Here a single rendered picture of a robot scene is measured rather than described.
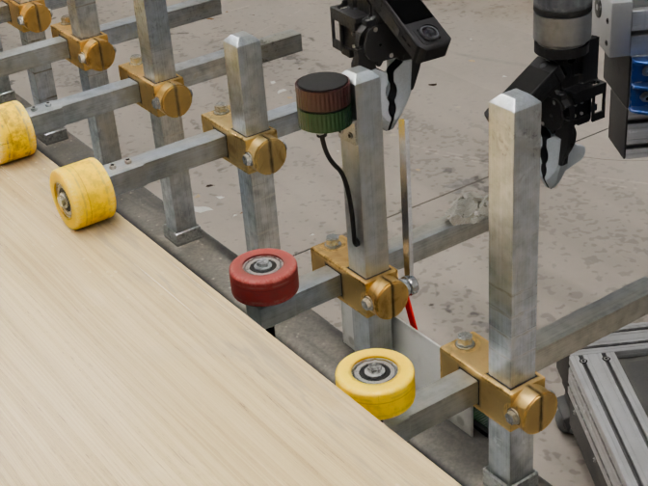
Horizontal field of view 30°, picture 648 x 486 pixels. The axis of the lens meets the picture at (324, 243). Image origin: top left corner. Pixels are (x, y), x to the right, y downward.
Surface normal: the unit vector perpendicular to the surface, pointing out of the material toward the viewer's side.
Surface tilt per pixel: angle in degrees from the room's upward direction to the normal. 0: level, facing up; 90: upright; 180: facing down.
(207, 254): 0
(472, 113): 0
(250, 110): 90
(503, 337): 90
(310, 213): 0
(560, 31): 90
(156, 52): 90
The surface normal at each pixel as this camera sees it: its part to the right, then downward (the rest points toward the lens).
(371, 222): 0.58, 0.37
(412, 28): 0.18, -0.59
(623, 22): 0.08, 0.49
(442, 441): -0.07, -0.87
